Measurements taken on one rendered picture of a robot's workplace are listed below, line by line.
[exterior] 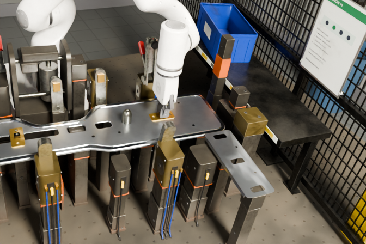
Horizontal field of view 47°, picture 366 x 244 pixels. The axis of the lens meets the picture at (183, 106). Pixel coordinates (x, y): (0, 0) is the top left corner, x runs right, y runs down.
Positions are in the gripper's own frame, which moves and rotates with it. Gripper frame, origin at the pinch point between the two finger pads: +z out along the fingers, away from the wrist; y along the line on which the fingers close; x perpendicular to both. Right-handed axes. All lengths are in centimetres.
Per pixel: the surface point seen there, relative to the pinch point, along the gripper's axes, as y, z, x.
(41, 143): 15.4, -7.0, -41.5
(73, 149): 8.8, 3.3, -31.7
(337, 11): 7, -37, 54
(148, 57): -14.3, -12.1, -1.3
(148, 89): -13.0, 0.7, -0.4
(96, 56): -205, 103, 32
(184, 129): 8.3, 3.0, 4.9
